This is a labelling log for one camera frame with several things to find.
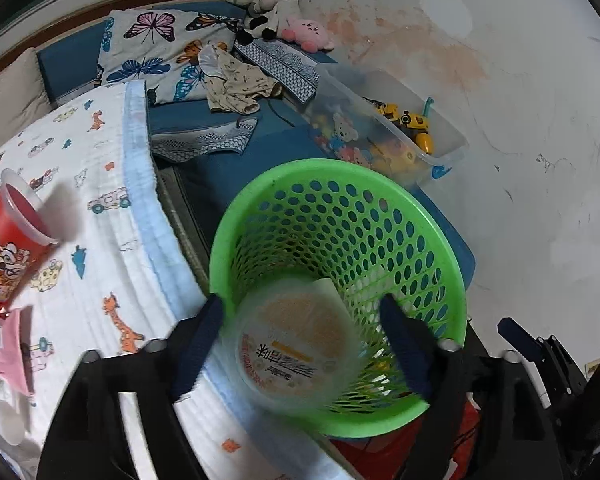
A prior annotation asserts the clear plastic lid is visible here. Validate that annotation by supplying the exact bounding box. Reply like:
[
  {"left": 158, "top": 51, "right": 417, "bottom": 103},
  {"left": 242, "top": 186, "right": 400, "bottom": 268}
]
[{"left": 223, "top": 276, "right": 366, "bottom": 415}]

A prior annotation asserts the pink snack packet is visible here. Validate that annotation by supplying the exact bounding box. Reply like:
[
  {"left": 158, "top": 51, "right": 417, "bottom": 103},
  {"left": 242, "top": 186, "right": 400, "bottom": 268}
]
[{"left": 0, "top": 309, "right": 33, "bottom": 396}]

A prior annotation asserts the red snack cup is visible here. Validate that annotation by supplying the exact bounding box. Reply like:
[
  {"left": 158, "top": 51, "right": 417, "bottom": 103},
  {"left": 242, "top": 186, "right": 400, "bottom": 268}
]
[{"left": 0, "top": 168, "right": 59, "bottom": 311}]

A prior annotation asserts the white cartoon print blanket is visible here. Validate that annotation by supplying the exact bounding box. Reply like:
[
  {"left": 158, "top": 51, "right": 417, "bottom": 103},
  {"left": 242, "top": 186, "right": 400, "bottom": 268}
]
[{"left": 0, "top": 81, "right": 349, "bottom": 479}]

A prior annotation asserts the green plastic mesh basket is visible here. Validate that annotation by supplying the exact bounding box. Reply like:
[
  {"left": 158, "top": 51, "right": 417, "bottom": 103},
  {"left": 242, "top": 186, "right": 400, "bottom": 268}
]
[{"left": 210, "top": 158, "right": 467, "bottom": 439}]

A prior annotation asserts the white paper cup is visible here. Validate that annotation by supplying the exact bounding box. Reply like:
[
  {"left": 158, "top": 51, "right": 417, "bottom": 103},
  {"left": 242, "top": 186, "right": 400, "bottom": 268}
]
[{"left": 0, "top": 400, "right": 26, "bottom": 446}]

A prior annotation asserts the yellow toy truck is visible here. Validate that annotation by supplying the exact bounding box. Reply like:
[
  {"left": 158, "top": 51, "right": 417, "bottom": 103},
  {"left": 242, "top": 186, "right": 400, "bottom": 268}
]
[{"left": 370, "top": 96, "right": 434, "bottom": 155}]

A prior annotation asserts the beige patterned garment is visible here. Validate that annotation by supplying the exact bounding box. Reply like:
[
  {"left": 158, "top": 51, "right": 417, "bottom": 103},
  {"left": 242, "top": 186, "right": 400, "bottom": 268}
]
[{"left": 198, "top": 44, "right": 283, "bottom": 115}]

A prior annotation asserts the clear plastic toy bin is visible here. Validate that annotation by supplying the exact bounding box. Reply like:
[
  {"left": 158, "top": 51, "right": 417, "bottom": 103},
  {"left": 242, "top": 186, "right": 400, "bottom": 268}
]
[{"left": 303, "top": 63, "right": 468, "bottom": 188}]

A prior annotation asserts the grey patterned cloth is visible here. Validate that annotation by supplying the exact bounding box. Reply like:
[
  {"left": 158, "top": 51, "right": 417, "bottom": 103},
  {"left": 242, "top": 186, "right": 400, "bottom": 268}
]
[{"left": 235, "top": 39, "right": 320, "bottom": 104}]

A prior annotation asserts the butterfly print pillow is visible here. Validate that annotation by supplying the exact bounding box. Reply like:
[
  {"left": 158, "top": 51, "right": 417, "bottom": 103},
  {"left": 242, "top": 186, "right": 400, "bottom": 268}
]
[{"left": 96, "top": 9, "right": 239, "bottom": 105}]

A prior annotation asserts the beige pillow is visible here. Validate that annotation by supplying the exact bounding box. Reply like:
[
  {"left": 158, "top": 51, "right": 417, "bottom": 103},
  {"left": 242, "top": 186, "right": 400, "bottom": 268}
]
[{"left": 0, "top": 48, "right": 52, "bottom": 147}]

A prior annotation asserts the pink plush toy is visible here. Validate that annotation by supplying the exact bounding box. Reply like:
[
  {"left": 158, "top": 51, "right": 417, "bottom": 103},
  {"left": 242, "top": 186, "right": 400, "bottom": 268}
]
[{"left": 282, "top": 18, "right": 335, "bottom": 53}]

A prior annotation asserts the cow plush toy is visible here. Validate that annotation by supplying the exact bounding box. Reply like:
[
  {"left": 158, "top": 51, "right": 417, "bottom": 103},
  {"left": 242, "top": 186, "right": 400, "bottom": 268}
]
[{"left": 225, "top": 0, "right": 301, "bottom": 46}]

